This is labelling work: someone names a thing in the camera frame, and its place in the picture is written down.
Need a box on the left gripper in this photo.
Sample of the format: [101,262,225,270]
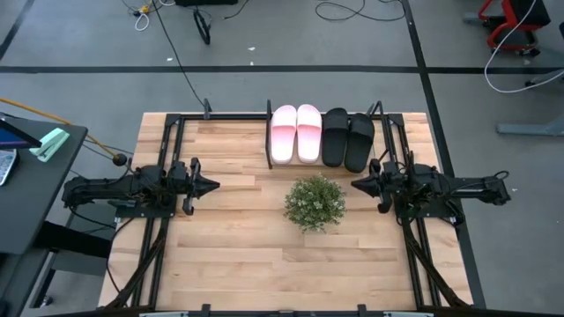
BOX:
[169,157,221,216]

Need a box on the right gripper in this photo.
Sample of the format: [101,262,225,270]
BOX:
[351,158,409,215]

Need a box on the black foam slide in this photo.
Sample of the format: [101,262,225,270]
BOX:
[344,112,376,174]
[321,107,350,169]

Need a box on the pink foam slide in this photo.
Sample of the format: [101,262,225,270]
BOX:
[295,103,323,165]
[269,104,298,166]

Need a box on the black metal shelf wooden board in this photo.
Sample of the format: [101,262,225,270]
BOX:
[264,99,390,171]

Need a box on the green plant in black pot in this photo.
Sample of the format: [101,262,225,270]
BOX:
[283,173,348,233]

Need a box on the mint green stapler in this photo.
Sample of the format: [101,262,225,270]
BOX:
[29,127,71,163]

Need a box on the grey desk base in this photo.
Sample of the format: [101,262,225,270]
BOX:
[495,68,564,137]

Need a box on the black office desk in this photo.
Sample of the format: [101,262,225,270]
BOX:
[0,114,114,317]

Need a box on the open laptop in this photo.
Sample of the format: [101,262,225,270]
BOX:
[0,114,44,187]

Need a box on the red and black cart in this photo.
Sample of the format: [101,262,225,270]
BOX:
[462,0,552,57]

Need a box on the black aluminium table frame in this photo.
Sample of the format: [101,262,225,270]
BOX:
[100,100,488,317]

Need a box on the long black floor cable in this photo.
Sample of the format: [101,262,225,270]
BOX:
[151,0,209,112]

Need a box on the white floor cable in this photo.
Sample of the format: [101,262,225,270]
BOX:
[483,0,564,94]

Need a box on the coiled black floor cable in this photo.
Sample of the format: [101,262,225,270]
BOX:
[314,0,407,23]

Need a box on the white cable with yellow plug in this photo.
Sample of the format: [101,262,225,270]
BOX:
[121,0,177,33]

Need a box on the yellow floor cable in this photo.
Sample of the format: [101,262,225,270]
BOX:
[0,97,116,156]

